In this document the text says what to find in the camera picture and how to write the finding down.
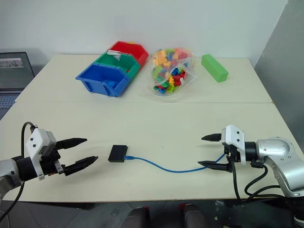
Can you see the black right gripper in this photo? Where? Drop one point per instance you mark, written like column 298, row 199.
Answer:
column 231, row 156

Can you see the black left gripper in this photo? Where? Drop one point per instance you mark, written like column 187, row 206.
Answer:
column 51, row 164

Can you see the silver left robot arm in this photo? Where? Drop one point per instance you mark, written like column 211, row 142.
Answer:
column 14, row 167

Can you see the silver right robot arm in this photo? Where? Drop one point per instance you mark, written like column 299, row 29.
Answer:
column 278, row 154

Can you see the small black box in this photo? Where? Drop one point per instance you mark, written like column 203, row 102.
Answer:
column 117, row 154

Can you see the dark rounded shape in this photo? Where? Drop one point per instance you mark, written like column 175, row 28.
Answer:
column 194, row 216
column 136, row 217

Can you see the small blue toy block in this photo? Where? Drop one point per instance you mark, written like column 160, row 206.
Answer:
column 111, row 84

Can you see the blue plastic storage bin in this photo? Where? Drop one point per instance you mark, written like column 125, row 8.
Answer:
column 97, row 78

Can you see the long green rectangular block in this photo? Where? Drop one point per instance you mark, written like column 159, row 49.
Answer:
column 215, row 67

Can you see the clear bag of toy blocks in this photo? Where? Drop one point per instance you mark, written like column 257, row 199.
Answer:
column 172, row 71

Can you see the grey open laptop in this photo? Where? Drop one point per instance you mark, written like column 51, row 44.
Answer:
column 12, row 78

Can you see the green plastic storage bin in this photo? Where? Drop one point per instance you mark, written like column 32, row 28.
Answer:
column 118, row 63

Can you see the red plastic storage bin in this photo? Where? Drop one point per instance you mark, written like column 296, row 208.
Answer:
column 133, row 50

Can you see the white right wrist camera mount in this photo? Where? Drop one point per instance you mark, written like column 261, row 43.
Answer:
column 235, row 140

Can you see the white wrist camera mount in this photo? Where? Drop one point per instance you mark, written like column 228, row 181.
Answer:
column 235, row 140
column 35, row 141

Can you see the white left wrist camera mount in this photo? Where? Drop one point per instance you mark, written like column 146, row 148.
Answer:
column 35, row 141

